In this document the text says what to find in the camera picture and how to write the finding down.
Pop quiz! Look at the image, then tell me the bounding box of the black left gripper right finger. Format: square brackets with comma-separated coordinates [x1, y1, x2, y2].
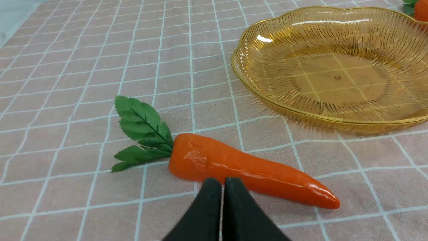
[222, 177, 290, 241]

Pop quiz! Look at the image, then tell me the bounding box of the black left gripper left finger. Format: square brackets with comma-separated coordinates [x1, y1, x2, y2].
[163, 178, 222, 241]

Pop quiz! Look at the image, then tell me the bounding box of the amber glass plate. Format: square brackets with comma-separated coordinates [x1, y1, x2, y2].
[231, 6, 428, 134]

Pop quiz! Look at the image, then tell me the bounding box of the pink checkered tablecloth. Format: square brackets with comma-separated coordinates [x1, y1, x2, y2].
[0, 0, 427, 241]

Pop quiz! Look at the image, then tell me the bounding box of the orange plastic carrot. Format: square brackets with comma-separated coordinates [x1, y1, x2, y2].
[403, 0, 428, 22]
[111, 95, 340, 209]

